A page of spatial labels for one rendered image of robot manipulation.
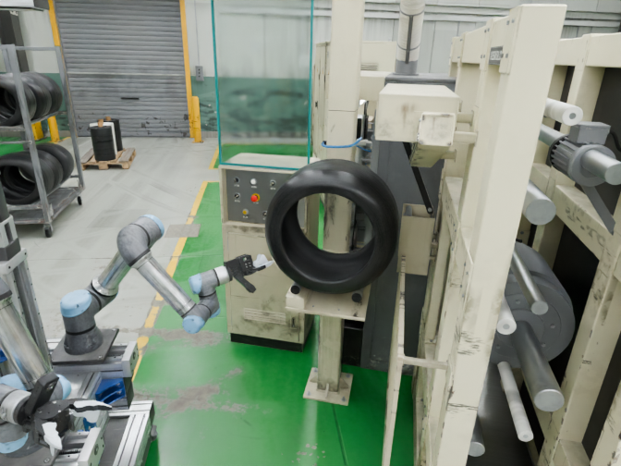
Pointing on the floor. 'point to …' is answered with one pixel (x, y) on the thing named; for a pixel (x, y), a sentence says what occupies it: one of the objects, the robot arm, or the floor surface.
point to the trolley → (17, 186)
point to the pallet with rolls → (107, 146)
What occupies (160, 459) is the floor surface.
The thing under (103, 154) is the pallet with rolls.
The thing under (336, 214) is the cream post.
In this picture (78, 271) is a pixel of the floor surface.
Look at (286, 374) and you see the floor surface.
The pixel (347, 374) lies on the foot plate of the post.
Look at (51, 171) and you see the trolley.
